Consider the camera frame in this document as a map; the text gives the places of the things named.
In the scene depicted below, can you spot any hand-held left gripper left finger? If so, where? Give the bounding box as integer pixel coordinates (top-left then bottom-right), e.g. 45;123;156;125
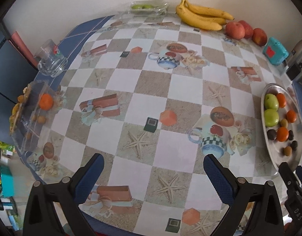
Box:
22;153;104;236

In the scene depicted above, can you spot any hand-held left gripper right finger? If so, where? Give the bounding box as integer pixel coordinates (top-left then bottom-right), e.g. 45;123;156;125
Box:
203;154;284;236

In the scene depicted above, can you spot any stainless steel basin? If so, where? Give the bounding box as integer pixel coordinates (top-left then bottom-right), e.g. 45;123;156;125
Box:
261;84;302;175

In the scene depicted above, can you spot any orange tangerine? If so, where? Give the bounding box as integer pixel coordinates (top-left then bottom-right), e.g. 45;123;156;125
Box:
39;94;54;111
276;127;289;142
286;110;297;124
276;93;287;108

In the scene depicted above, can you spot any clear plastic box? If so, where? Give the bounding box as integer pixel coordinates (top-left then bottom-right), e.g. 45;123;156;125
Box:
9;81;66;152

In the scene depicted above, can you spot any teal container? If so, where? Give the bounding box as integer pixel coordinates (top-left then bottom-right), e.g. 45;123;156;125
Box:
1;172;15;197

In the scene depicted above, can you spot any checkered printed tablecloth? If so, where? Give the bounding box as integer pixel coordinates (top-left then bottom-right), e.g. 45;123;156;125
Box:
13;15;301;234

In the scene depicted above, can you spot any black power adapter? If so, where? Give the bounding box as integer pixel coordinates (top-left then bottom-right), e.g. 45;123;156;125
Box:
286;64;302;80

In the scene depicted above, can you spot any clear glass cup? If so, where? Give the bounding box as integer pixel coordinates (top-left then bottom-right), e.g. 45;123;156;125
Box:
34;39;68;77

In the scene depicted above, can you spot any stainless steel kettle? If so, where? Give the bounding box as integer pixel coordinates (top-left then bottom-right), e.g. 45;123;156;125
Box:
287;36;302;66

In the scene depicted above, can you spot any teal plastic box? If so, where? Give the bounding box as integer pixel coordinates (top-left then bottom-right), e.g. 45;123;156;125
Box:
263;37;289;66

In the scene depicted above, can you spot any pink board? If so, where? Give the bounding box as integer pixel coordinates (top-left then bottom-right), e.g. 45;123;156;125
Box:
11;31;39;66

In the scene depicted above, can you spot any pale red apple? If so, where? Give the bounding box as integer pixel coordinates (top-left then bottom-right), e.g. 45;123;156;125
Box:
226;21;246;40

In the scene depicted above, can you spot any yellow banana bunch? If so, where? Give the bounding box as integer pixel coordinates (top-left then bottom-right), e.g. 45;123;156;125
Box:
175;0;234;31

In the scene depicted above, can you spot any clear plastic tray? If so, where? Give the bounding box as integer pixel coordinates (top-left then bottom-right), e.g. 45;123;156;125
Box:
127;1;170;16

